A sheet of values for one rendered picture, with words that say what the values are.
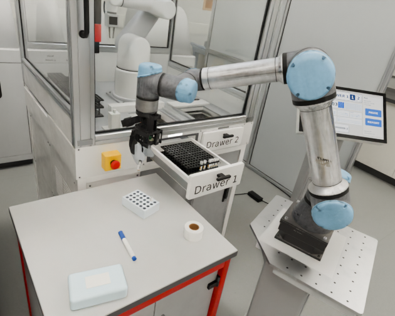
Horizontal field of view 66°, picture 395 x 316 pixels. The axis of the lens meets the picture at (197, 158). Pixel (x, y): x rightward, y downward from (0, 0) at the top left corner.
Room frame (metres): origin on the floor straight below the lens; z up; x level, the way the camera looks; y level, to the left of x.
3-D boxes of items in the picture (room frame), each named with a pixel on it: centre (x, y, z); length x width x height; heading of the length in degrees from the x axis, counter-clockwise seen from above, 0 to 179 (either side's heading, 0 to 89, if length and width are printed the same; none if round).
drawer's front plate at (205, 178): (1.11, -0.09, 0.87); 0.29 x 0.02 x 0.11; 131
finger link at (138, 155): (0.96, 0.20, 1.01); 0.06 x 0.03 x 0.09; 58
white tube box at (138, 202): (0.99, 0.19, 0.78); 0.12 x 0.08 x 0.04; 58
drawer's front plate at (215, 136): (1.56, -0.12, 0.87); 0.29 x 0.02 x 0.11; 131
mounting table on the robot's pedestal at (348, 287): (0.95, -0.49, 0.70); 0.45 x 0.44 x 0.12; 60
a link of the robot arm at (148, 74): (0.98, 0.19, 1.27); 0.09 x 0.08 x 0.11; 77
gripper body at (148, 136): (0.97, 0.19, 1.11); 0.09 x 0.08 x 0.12; 58
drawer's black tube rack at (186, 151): (1.26, 0.04, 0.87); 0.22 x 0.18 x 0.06; 41
